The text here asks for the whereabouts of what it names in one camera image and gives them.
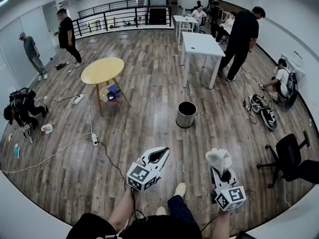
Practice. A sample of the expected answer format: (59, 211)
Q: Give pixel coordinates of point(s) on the white crumpled plastic bag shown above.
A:
(47, 128)

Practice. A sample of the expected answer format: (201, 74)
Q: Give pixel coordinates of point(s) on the pair of dark shoes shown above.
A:
(61, 66)

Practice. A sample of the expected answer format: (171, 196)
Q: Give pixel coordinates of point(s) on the large white rectangular table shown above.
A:
(202, 46)

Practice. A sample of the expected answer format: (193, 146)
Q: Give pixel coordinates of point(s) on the person's dark plaid trousers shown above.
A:
(182, 208)

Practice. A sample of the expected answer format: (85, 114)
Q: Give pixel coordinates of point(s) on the person's beige shoe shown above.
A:
(161, 210)
(180, 189)

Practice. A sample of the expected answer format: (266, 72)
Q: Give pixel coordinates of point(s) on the metal trash bin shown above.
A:
(185, 119)

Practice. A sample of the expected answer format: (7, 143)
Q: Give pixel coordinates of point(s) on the white cloth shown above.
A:
(219, 158)

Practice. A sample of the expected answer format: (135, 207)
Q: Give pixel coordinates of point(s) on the white low bench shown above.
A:
(295, 65)

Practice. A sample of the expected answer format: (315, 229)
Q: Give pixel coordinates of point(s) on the person's left beige shoe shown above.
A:
(161, 210)

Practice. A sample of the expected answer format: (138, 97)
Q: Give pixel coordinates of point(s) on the person's left forearm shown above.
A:
(122, 208)

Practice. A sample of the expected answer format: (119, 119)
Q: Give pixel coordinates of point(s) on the round yellow wooden table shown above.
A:
(102, 70)

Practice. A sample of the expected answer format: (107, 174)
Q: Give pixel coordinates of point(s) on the black office chair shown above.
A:
(290, 155)

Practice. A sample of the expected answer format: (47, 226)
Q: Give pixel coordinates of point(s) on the person's right forearm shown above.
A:
(221, 224)

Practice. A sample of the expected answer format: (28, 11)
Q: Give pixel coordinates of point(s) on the small white rectangular table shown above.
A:
(184, 19)

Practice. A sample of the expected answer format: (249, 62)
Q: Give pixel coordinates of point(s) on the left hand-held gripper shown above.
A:
(139, 174)

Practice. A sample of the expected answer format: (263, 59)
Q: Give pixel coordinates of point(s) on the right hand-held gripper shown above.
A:
(230, 198)

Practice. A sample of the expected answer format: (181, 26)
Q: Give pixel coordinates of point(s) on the teal paper packet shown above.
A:
(16, 151)

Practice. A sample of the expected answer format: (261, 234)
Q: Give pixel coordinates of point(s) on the person's right beige shoe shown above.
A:
(180, 189)

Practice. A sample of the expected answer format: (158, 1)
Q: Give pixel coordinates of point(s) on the black backpack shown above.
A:
(292, 88)

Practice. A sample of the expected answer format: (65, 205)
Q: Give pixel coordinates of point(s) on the black metal railing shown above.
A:
(119, 15)

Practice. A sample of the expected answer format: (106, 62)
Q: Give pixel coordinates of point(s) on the person's black shirt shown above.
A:
(154, 228)

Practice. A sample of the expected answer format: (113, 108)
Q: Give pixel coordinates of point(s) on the blue plastic packet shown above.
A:
(113, 92)

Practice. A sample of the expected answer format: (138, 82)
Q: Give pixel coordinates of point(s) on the white power strip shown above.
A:
(77, 99)
(94, 139)

